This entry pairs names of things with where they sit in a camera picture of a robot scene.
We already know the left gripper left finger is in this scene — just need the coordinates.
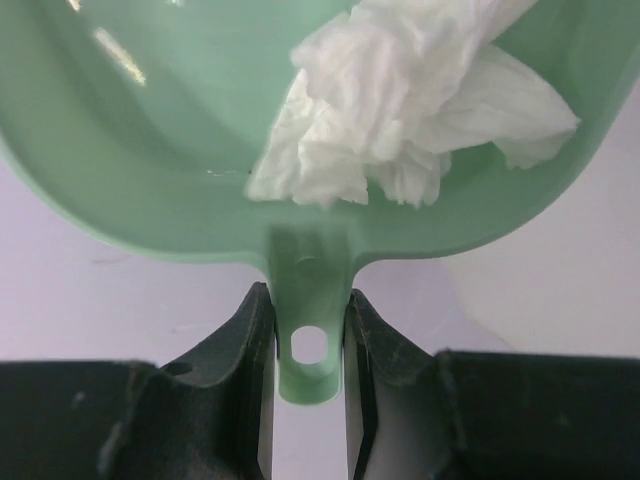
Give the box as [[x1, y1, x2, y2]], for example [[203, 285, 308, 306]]
[[1, 283, 275, 479]]

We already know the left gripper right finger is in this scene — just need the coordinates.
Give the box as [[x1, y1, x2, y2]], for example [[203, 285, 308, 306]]
[[344, 291, 639, 479]]

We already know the green dustpan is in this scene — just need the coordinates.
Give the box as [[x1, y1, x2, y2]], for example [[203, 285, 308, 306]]
[[1, 1, 639, 405]]

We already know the paper scrap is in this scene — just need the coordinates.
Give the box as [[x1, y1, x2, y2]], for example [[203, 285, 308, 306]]
[[245, 1, 579, 207]]

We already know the white translucent trash bin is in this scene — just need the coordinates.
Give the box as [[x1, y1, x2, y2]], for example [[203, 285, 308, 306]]
[[446, 107, 639, 357]]

